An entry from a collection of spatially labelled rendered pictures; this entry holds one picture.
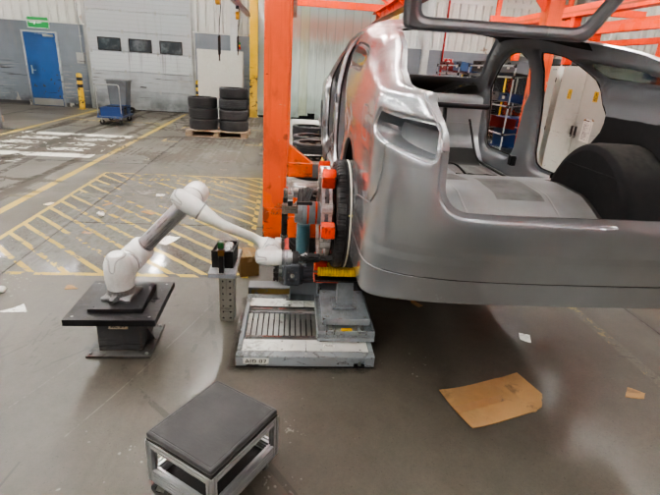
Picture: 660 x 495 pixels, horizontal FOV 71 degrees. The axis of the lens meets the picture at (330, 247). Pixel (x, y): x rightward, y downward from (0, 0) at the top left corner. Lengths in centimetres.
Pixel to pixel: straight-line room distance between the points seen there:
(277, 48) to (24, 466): 255
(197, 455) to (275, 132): 205
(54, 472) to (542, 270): 222
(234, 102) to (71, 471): 945
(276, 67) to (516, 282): 197
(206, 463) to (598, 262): 168
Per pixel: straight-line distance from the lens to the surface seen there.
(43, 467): 254
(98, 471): 243
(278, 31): 314
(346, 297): 302
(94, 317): 293
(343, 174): 262
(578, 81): 762
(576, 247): 203
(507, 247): 191
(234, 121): 1118
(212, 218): 265
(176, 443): 197
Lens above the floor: 169
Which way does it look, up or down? 21 degrees down
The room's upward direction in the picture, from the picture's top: 4 degrees clockwise
